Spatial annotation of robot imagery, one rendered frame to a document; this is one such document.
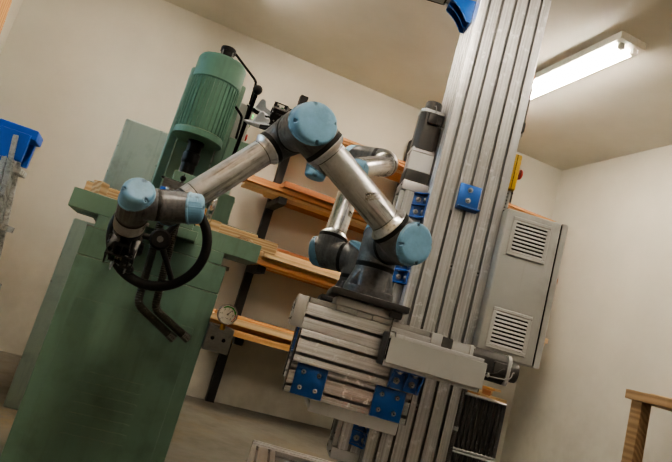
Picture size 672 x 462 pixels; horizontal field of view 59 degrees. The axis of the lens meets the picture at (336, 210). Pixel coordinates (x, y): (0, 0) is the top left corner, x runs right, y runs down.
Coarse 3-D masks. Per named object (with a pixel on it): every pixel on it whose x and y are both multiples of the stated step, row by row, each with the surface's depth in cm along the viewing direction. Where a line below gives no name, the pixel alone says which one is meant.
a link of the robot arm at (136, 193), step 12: (132, 180) 133; (144, 180) 135; (120, 192) 132; (132, 192) 131; (144, 192) 133; (156, 192) 136; (120, 204) 133; (132, 204) 131; (144, 204) 132; (156, 204) 135; (120, 216) 136; (132, 216) 135; (144, 216) 135; (132, 228) 138
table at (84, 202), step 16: (80, 192) 181; (80, 208) 180; (96, 208) 182; (112, 208) 183; (192, 240) 179; (224, 240) 191; (240, 240) 193; (224, 256) 203; (240, 256) 192; (256, 256) 194
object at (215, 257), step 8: (104, 216) 182; (96, 224) 181; (104, 224) 182; (144, 232) 185; (144, 240) 184; (176, 240) 187; (176, 248) 187; (184, 248) 188; (192, 248) 188; (200, 248) 189; (192, 256) 188; (216, 256) 190
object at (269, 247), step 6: (108, 192) 198; (114, 192) 198; (114, 198) 198; (222, 228) 207; (228, 228) 208; (228, 234) 207; (234, 234) 208; (240, 234) 209; (246, 234) 209; (252, 240) 209; (258, 240) 210; (264, 240) 211; (264, 246) 210; (270, 246) 211; (276, 246) 212; (270, 252) 211
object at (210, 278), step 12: (96, 228) 181; (84, 240) 180; (96, 240) 181; (84, 252) 179; (96, 252) 180; (144, 252) 184; (156, 252) 185; (144, 264) 184; (156, 264) 185; (180, 264) 187; (192, 264) 188; (216, 264) 190; (156, 276) 185; (204, 276) 188; (216, 276) 189; (204, 288) 188; (216, 288) 189
